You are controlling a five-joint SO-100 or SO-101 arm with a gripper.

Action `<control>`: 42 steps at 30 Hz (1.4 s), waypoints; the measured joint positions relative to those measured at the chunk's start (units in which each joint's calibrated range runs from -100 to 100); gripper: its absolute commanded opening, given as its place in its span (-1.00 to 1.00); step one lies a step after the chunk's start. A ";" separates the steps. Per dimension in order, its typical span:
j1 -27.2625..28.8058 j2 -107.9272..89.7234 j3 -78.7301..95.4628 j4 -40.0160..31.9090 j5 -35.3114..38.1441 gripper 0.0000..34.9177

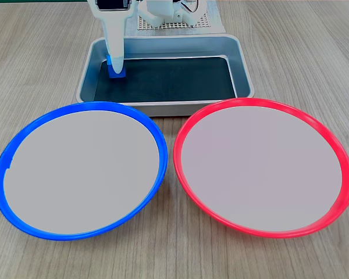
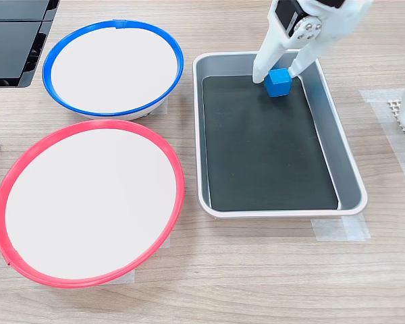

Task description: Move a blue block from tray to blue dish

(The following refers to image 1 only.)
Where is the small blue cube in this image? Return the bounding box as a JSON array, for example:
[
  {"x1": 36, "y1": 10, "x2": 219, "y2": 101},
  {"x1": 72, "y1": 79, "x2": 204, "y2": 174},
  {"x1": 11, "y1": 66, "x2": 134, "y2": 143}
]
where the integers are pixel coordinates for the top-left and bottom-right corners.
[{"x1": 106, "y1": 54, "x2": 127, "y2": 80}]

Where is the black tray mat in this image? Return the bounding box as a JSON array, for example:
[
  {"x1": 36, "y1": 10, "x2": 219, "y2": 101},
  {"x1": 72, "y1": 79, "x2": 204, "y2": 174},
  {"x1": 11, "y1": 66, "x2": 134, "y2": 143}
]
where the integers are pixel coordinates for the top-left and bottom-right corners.
[{"x1": 93, "y1": 56, "x2": 238, "y2": 103}]

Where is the steel tray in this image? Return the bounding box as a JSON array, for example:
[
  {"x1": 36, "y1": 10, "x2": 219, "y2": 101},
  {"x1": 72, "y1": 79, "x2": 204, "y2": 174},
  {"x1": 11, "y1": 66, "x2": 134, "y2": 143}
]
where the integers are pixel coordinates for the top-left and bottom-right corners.
[{"x1": 75, "y1": 33, "x2": 255, "y2": 117}]

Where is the white plate with blue rim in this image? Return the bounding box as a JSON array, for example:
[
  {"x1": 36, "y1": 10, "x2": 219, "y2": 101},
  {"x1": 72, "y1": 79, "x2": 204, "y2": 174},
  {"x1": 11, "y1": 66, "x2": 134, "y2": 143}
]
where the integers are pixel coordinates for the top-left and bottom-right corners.
[{"x1": 0, "y1": 101, "x2": 169, "y2": 242}]

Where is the white plate with red rim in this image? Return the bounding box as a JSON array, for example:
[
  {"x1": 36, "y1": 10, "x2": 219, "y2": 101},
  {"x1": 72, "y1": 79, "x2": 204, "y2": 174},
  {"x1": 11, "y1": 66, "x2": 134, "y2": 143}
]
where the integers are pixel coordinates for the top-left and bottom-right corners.
[{"x1": 173, "y1": 97, "x2": 349, "y2": 240}]

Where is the pale perforated base plate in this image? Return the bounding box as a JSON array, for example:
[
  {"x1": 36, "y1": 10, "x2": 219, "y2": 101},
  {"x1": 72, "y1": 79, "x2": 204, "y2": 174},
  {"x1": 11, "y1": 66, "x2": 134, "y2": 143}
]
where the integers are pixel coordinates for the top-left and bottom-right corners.
[{"x1": 136, "y1": 0, "x2": 226, "y2": 33}]

